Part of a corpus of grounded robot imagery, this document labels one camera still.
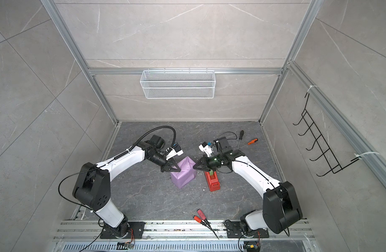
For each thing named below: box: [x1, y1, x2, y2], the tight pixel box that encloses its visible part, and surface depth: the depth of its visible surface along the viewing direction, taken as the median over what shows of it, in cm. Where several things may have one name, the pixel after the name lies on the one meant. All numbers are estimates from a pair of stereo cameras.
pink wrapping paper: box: [169, 155, 198, 189], surface depth 82 cm
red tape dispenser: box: [203, 169, 221, 192], surface depth 87 cm
